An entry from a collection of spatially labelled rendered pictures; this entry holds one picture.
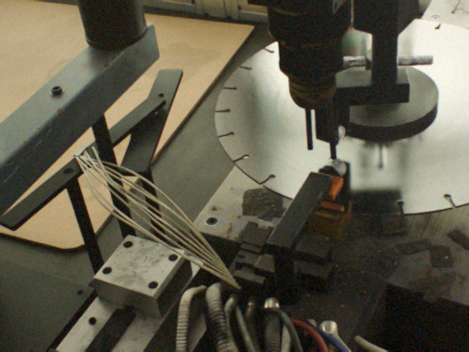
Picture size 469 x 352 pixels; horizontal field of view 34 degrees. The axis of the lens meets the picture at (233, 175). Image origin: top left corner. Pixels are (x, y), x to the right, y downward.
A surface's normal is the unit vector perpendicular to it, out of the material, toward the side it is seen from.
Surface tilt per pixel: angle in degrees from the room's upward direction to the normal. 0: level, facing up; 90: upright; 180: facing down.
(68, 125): 90
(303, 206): 0
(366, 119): 5
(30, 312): 0
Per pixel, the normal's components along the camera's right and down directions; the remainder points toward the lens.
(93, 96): 0.89, 0.21
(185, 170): -0.11, -0.77
